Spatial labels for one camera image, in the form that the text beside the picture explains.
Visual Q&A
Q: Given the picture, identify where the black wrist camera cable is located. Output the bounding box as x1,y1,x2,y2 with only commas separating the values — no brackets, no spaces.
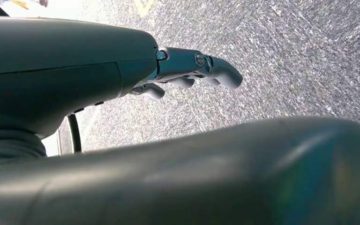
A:
66,113,83,154

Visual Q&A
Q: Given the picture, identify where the yellow floor tape square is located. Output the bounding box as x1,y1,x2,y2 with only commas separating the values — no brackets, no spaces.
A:
133,0,156,18

